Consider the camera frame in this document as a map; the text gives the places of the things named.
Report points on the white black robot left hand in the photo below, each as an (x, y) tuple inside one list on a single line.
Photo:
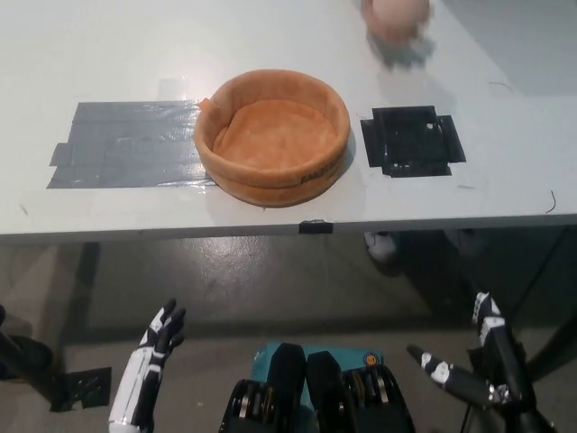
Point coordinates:
[(135, 383)]

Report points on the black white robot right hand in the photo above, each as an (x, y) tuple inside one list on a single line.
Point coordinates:
[(505, 361)]

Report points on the pink plush dumpling toy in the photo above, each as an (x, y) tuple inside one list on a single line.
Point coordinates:
[(396, 15)]

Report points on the slanted dark table leg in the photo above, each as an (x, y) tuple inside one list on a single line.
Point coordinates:
[(556, 297)]

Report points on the black stand base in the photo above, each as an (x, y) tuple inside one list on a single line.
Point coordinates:
[(22, 356)]

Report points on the teal box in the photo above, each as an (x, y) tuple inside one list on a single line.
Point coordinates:
[(347, 354)]

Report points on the white shoe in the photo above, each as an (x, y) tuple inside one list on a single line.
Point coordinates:
[(382, 245)]

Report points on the small black tape strip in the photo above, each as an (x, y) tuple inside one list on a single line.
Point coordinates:
[(315, 227)]

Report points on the orange plush round basket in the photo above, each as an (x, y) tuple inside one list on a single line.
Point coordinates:
[(252, 180)]

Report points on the grey duct tape patch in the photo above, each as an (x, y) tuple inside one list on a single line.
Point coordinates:
[(135, 144)]

